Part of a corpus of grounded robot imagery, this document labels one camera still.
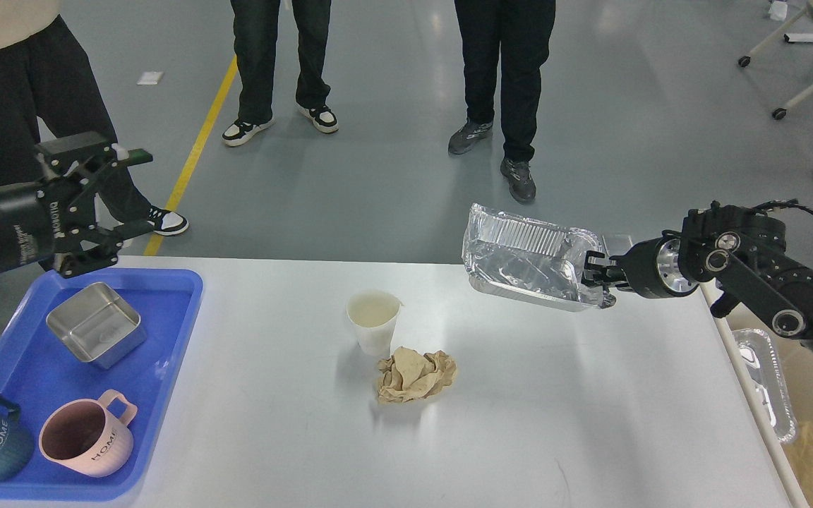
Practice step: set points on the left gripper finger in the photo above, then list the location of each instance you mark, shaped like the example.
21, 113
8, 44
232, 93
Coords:
74, 167
84, 249

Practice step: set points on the white paper cup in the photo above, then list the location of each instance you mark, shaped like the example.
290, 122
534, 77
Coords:
373, 315

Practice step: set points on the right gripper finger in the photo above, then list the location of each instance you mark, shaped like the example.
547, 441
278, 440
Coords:
605, 279
599, 260

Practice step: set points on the blue plastic tray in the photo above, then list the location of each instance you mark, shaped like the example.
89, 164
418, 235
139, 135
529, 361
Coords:
39, 373

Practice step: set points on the right clear floor plate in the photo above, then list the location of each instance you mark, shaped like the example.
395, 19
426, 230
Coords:
616, 244

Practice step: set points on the small steel rectangular tray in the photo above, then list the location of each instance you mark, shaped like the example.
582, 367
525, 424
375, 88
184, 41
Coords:
97, 325

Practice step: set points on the person in black trousers left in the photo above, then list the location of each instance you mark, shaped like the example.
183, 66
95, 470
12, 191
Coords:
48, 91

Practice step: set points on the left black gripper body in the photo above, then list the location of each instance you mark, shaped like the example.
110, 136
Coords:
26, 231

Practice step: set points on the white plastic bin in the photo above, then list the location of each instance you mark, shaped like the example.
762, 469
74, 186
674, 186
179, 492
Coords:
796, 363

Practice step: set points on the person with grey sneakers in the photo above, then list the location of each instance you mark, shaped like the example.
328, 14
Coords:
504, 43

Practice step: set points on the aluminium foil tray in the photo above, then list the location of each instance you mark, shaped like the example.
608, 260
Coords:
532, 261

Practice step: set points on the white paper on floor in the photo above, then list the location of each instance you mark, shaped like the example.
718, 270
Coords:
150, 78

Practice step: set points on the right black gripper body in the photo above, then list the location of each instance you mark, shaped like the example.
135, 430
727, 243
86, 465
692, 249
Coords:
651, 270

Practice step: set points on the pink ribbed mug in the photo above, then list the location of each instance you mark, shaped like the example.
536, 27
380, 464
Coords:
90, 436

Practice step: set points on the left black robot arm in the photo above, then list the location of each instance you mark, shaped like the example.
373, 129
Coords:
54, 217

